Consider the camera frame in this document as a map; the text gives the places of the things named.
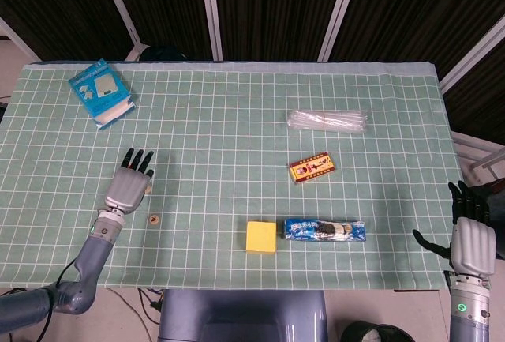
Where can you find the black object behind table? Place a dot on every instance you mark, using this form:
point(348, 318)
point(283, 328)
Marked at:
point(163, 53)

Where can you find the blue grey robot torso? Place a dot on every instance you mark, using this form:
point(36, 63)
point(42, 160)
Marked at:
point(240, 318)

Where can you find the blue scale carton box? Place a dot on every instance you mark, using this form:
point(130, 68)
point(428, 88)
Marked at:
point(94, 89)

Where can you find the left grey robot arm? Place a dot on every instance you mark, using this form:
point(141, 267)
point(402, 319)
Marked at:
point(92, 255)

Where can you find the blue cookie package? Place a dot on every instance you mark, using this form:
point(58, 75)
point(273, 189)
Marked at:
point(323, 230)

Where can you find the small yellow red box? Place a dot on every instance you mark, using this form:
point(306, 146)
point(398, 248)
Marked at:
point(311, 168)

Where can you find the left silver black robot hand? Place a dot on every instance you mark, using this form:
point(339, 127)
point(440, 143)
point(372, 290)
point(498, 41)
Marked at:
point(126, 190)

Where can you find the round wooden chess piece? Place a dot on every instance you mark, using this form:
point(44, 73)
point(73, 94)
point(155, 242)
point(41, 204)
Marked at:
point(148, 189)
point(154, 220)

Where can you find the white partition frame post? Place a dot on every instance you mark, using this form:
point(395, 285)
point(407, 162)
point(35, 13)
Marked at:
point(339, 10)
point(473, 54)
point(17, 40)
point(120, 6)
point(210, 10)

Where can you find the green checked tablecloth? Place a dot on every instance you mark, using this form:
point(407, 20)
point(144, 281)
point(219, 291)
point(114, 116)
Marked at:
point(221, 140)

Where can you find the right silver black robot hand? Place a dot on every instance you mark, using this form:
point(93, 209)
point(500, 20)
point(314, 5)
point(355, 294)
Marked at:
point(473, 247)

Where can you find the yellow sponge block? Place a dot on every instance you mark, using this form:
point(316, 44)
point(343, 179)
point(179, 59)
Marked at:
point(260, 237)

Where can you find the black waste bin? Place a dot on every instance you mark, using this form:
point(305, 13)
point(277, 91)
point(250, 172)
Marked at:
point(355, 332)

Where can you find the bundle of clear plastic straws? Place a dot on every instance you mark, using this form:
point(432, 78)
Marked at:
point(327, 121)

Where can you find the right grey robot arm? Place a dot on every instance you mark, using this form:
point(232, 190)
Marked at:
point(469, 310)

